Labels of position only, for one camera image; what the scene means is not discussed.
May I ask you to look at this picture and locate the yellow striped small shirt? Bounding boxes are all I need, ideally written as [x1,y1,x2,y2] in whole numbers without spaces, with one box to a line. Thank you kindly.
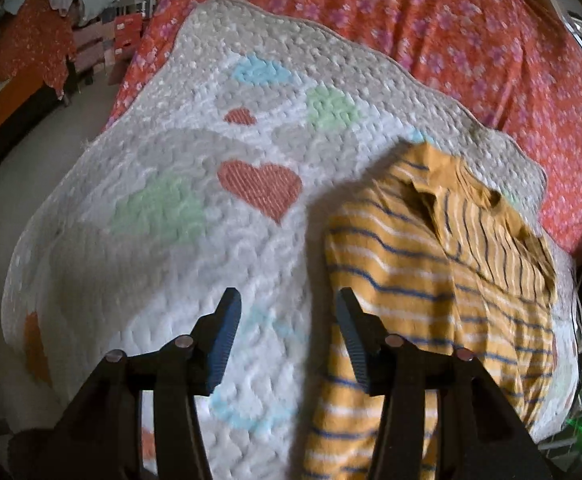
[298,141,558,480]

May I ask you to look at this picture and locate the red speckled hanging cloth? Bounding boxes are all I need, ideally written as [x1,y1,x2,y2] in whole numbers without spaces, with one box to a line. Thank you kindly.
[0,0,79,102]

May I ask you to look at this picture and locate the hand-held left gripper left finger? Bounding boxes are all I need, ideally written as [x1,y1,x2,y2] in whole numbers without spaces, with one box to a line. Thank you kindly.
[46,287,243,480]

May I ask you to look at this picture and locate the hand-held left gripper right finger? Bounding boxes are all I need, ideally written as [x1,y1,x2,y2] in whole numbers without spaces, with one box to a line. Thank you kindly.
[335,287,558,480]

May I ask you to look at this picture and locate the red floral bed sheet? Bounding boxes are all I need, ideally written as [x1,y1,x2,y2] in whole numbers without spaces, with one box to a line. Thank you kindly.
[103,0,582,256]

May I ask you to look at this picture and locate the white quilted heart blanket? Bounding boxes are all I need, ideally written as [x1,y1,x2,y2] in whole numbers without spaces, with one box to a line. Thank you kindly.
[1,0,579,480]

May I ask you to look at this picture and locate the red box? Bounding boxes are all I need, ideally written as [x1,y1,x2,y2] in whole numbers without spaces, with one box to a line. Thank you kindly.
[113,12,144,55]

